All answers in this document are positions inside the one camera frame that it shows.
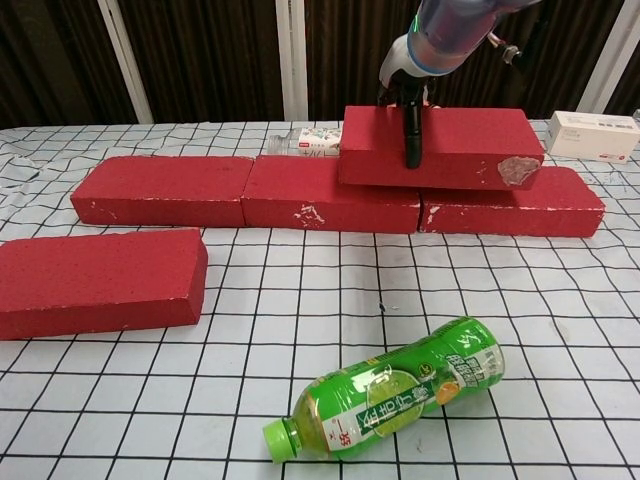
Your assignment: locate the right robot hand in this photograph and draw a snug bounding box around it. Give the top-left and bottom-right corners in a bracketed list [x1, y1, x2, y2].
[378, 34, 436, 170]

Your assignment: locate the clear bottle colourful label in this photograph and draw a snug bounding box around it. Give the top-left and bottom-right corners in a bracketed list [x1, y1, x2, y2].
[268, 126, 346, 161]

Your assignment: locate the dark brown curtain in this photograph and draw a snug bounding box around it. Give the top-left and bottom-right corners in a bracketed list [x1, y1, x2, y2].
[0, 0, 640, 129]

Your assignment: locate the white cardboard box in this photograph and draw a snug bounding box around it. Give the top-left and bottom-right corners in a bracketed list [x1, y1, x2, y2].
[544, 110, 640, 165]

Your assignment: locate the white checked tablecloth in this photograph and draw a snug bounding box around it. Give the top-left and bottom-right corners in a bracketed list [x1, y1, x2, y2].
[0, 118, 640, 480]

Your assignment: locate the green tea bottle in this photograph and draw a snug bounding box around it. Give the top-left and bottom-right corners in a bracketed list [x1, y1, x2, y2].
[263, 315, 505, 462]

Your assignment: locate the white frame pole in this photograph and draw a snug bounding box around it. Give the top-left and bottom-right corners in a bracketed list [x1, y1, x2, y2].
[96, 0, 154, 125]
[577, 0, 630, 114]
[275, 0, 310, 122]

